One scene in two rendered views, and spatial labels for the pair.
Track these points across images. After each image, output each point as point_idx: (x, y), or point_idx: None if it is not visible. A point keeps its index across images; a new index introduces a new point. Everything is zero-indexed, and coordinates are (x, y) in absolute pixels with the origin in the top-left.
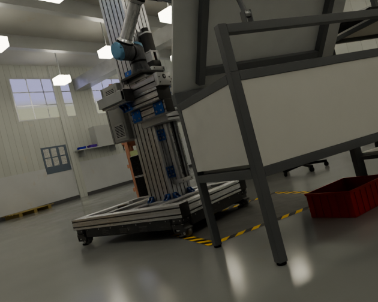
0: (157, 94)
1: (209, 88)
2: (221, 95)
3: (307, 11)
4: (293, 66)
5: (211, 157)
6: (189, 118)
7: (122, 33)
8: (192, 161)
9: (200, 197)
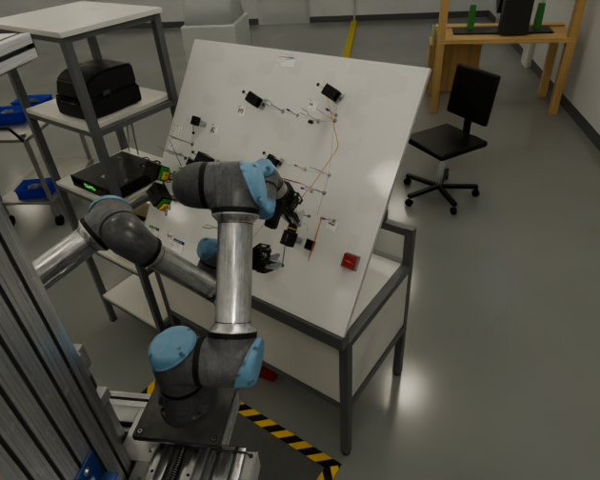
0: (239, 397)
1: (394, 288)
2: (400, 287)
3: None
4: None
5: (374, 357)
6: (361, 342)
7: (250, 310)
8: (350, 391)
9: (348, 422)
